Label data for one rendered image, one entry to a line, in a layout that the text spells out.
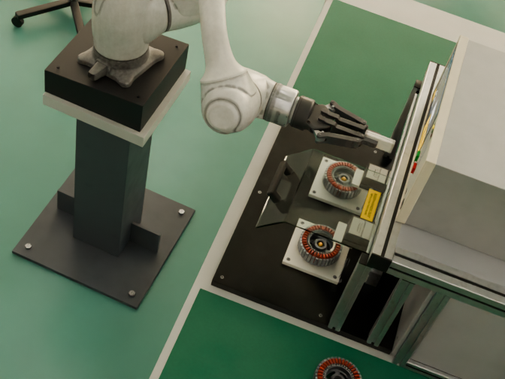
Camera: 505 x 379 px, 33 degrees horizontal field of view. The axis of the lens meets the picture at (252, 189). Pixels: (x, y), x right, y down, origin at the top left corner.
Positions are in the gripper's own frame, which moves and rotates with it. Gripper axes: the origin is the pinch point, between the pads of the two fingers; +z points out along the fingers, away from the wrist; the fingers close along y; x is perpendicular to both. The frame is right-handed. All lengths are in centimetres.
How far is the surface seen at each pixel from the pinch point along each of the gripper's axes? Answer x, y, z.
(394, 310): -24.8, 24.1, 17.0
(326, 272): -39.9, 9.8, 0.5
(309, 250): -36.2, 8.1, -5.4
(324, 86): -43, -59, -19
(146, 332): -118, 2, -46
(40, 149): -118, -54, -113
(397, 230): -6.6, 17.1, 10.3
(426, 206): 1.0, 14.5, 13.9
